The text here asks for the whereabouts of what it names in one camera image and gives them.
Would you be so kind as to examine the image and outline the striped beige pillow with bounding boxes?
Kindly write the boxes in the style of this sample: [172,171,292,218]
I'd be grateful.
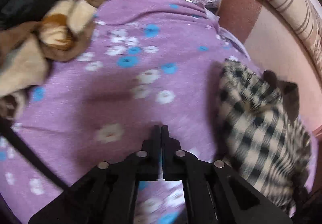
[267,0,321,75]

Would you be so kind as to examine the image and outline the purple floral bed sheet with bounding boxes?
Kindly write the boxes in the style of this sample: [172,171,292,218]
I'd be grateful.
[0,0,319,224]

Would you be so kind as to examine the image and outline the black beige checkered coat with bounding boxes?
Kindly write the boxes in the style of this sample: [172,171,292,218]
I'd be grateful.
[217,59,311,213]

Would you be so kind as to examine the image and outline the pink upholstered headboard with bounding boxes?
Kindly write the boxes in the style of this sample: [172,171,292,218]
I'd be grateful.
[218,0,321,139]

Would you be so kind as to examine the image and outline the beige brown clothes pile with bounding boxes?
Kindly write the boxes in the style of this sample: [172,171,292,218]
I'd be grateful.
[1,0,106,120]

